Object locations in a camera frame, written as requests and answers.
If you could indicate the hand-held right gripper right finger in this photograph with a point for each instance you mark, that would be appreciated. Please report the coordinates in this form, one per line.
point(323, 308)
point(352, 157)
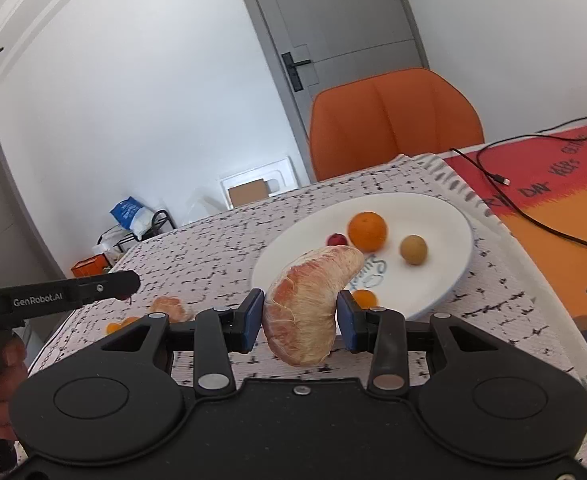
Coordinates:
point(348, 322)

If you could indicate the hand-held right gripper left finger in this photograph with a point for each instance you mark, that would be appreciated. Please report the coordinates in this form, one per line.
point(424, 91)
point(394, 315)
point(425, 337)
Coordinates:
point(250, 320)

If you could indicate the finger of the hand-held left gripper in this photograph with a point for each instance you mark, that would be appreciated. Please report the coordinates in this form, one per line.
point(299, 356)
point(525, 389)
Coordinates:
point(106, 286)

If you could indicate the small orange kumquat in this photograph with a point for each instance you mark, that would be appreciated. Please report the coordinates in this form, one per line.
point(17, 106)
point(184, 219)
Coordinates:
point(365, 298)
point(113, 328)

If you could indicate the peeled pomelo segment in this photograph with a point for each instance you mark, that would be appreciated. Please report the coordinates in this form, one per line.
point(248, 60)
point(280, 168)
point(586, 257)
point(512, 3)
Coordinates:
point(303, 305)

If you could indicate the white plate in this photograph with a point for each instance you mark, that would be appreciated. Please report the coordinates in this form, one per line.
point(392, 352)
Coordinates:
point(423, 290)

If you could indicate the large orange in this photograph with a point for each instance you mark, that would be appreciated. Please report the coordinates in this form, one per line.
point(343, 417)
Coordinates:
point(367, 231)

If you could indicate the olive brown round fruit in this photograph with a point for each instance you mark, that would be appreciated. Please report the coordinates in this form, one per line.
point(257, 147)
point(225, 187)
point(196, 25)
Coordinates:
point(413, 249)

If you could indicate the orange box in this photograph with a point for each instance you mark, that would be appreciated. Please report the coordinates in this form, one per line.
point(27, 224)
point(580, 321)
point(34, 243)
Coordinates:
point(89, 266)

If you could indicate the peeled mandarin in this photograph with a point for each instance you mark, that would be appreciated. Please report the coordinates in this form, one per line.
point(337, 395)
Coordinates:
point(169, 309)

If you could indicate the blue white bag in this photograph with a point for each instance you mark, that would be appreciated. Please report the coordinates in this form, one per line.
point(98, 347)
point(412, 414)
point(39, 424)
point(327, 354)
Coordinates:
point(128, 215)

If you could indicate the black metal rack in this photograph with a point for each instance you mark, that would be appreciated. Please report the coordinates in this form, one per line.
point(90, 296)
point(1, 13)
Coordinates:
point(161, 222)

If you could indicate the brown door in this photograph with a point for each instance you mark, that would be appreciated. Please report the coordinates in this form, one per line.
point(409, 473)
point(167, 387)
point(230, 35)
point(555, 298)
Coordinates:
point(3, 220)

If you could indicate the brown cardboard piece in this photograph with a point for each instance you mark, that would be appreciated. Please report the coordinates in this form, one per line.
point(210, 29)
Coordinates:
point(248, 191)

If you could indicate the orange chair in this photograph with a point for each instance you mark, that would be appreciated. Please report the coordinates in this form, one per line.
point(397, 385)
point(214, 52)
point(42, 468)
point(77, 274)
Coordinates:
point(393, 120)

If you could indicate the orange paw print mat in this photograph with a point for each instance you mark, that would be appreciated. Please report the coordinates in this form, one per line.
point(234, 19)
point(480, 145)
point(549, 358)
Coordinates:
point(548, 240)

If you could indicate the grey door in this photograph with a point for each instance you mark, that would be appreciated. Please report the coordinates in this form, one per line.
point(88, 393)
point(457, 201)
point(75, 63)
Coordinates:
point(333, 10)

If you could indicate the white foam frame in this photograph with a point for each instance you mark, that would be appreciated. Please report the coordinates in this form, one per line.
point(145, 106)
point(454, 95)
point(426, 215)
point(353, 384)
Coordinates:
point(281, 175)

